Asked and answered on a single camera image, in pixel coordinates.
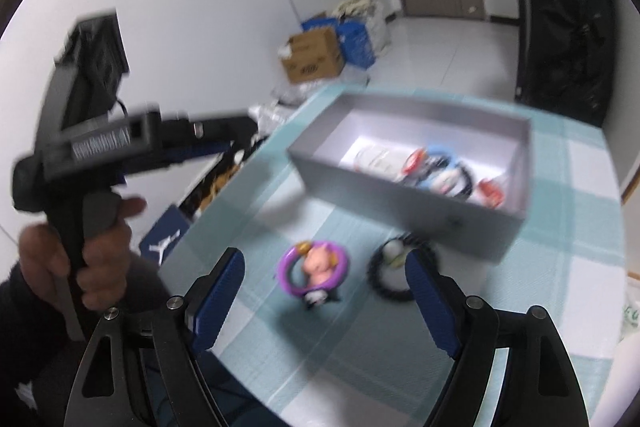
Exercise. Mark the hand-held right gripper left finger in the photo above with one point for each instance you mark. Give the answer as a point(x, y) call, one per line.
point(220, 302)

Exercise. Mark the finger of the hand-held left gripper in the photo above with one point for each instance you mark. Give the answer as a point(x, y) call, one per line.
point(200, 153)
point(215, 127)

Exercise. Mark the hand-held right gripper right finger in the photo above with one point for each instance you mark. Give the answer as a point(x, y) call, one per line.
point(430, 307)

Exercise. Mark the silver cardboard box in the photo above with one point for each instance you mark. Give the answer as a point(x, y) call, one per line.
point(400, 212)

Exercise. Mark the person's left forearm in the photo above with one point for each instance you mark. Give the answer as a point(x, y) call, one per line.
point(30, 347)

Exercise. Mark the person's left hand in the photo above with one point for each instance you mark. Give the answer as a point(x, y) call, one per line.
point(107, 257)

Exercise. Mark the black and white sneaker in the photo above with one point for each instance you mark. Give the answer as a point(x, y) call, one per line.
point(240, 159)

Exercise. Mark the white parcel bag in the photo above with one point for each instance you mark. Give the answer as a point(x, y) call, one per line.
point(270, 117)

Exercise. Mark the blue paper bag white logo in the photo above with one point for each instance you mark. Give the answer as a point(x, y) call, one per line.
point(165, 237)

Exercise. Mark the grey parcel bag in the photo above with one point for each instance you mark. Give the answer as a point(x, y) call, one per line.
point(295, 94)

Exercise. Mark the brown cardboard box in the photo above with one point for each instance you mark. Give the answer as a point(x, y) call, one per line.
point(315, 57)

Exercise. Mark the teal plaid tablecloth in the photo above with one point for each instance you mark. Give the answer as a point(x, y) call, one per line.
point(560, 257)

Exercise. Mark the blue carton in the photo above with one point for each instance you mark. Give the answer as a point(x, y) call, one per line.
point(357, 44)
point(315, 24)

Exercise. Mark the white plastic bag green print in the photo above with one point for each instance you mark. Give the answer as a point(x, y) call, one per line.
point(630, 322)

